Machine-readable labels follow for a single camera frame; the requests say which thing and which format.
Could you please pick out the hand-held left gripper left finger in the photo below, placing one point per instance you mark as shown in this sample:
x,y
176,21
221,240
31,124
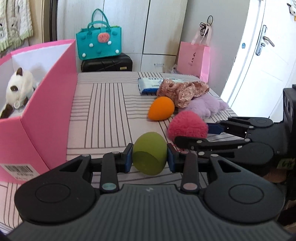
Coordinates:
x,y
129,158

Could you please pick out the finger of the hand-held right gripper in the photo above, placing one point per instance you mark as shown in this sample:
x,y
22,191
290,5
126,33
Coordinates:
x,y
215,129
189,142

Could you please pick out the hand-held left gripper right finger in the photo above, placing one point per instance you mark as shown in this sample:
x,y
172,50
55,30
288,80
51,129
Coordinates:
x,y
170,160

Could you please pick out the pink fluffy pompom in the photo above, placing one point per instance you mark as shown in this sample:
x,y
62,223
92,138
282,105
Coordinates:
x,y
187,126

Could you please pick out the green makeup sponge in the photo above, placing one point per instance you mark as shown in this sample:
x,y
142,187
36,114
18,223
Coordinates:
x,y
148,150

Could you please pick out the purple plush paw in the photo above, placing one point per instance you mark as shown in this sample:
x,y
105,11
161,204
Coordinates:
x,y
205,105

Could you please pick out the orange makeup sponge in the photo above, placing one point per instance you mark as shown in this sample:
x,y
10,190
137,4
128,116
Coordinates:
x,y
160,109

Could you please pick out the floral fabric scrunchie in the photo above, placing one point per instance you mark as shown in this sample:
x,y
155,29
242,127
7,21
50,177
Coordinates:
x,y
182,92

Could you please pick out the blue wet wipes pack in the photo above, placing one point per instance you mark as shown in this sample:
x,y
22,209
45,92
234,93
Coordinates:
x,y
148,85

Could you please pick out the pink cardboard box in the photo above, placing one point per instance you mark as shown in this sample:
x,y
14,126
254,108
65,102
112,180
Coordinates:
x,y
53,115

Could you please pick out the white plush cat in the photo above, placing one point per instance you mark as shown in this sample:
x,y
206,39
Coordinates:
x,y
20,85

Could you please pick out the striped tablecloth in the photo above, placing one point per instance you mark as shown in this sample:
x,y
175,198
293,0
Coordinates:
x,y
104,115

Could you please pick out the white door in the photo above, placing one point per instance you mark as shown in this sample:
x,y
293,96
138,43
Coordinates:
x,y
254,69

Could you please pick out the pink paper bag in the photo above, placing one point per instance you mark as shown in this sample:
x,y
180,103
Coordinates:
x,y
192,60

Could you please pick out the clear plastic bag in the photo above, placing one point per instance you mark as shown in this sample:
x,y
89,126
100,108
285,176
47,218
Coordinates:
x,y
172,69

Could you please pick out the blue round sticker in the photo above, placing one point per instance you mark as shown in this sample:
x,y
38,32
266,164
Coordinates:
x,y
243,45

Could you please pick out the black suitcase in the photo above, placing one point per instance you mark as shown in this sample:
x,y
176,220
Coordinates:
x,y
106,64

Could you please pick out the teal felt handbag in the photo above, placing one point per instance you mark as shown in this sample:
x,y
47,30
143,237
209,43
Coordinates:
x,y
99,48

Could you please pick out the white wardrobe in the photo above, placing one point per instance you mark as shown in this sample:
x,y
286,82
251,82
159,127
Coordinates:
x,y
161,27

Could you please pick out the small plush ornament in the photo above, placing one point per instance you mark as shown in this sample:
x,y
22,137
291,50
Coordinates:
x,y
292,8

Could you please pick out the white fleece pajama jacket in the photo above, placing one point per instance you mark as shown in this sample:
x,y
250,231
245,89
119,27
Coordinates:
x,y
16,20

